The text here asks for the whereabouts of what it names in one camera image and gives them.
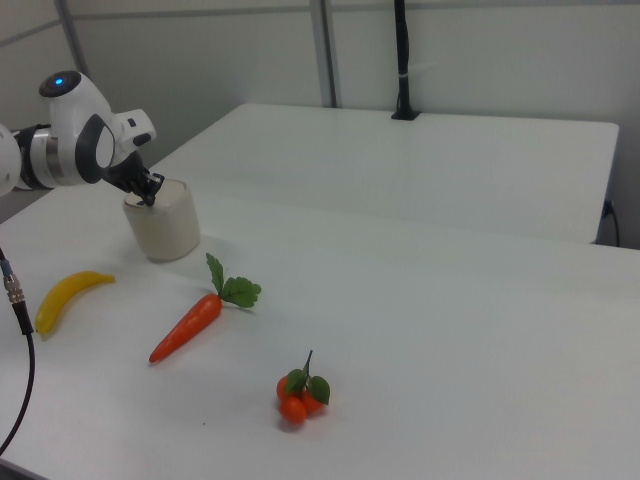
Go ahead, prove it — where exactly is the black cable with metal connector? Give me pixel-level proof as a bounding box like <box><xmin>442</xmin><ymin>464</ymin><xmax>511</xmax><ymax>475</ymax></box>
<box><xmin>0</xmin><ymin>247</ymin><xmax>36</xmax><ymax>459</ymax></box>

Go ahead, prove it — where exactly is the orange toy carrot with leaves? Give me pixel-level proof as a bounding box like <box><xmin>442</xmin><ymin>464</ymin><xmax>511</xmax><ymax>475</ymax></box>
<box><xmin>148</xmin><ymin>252</ymin><xmax>263</xmax><ymax>364</ymax></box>

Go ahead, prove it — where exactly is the yellow toy banana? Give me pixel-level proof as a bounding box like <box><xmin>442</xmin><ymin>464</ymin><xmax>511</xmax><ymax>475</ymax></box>
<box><xmin>34</xmin><ymin>270</ymin><xmax>117</xmax><ymax>337</ymax></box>

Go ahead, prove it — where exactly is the orange toy tomato bunch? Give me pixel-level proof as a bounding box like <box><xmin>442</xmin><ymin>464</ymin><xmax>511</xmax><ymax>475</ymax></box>
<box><xmin>276</xmin><ymin>349</ymin><xmax>332</xmax><ymax>425</ymax></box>

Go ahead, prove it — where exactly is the black pole with base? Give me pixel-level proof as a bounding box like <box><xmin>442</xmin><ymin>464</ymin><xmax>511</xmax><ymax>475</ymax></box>
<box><xmin>390</xmin><ymin>0</ymin><xmax>421</xmax><ymax>122</ymax></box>

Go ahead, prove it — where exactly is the white side table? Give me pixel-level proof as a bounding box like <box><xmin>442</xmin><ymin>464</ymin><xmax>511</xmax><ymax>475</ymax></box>
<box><xmin>144</xmin><ymin>103</ymin><xmax>620</xmax><ymax>245</ymax></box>

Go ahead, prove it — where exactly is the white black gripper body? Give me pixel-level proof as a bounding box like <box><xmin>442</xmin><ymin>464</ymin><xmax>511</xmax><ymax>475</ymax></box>
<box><xmin>102</xmin><ymin>108</ymin><xmax>157</xmax><ymax>195</ymax></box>

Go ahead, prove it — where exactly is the beige garbage bin with lid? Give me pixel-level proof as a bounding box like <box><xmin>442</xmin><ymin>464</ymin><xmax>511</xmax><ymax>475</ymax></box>
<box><xmin>122</xmin><ymin>178</ymin><xmax>202</xmax><ymax>263</ymax></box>

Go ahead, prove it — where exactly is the thin black cable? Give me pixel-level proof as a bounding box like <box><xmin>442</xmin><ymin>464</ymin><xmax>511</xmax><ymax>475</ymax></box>
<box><xmin>602</xmin><ymin>198</ymin><xmax>621</xmax><ymax>247</ymax></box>

